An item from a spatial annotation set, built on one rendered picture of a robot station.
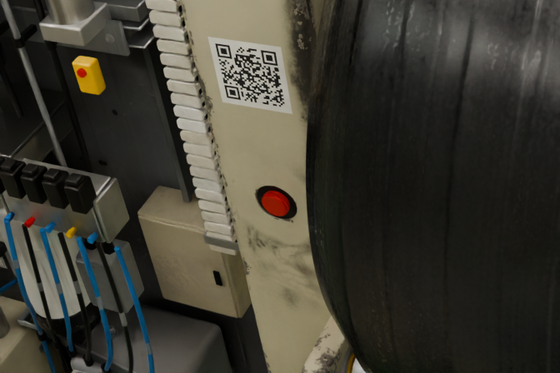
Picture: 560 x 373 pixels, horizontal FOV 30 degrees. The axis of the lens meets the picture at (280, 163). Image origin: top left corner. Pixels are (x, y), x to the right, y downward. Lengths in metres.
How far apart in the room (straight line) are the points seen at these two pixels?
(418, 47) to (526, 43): 0.07
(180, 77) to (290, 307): 0.31
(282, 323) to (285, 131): 0.30
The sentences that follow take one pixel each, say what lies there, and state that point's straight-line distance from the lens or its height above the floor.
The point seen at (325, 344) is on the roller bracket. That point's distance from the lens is 1.08.
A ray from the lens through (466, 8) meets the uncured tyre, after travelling 0.68.
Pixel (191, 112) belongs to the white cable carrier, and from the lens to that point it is 1.06.
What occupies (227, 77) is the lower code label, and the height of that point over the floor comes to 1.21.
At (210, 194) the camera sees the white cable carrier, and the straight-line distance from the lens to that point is 1.12.
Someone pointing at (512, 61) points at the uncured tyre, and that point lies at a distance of 0.67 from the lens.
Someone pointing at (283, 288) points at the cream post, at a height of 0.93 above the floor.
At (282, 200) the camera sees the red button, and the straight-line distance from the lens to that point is 1.06.
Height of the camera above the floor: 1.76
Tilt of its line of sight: 39 degrees down
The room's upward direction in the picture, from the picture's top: 11 degrees counter-clockwise
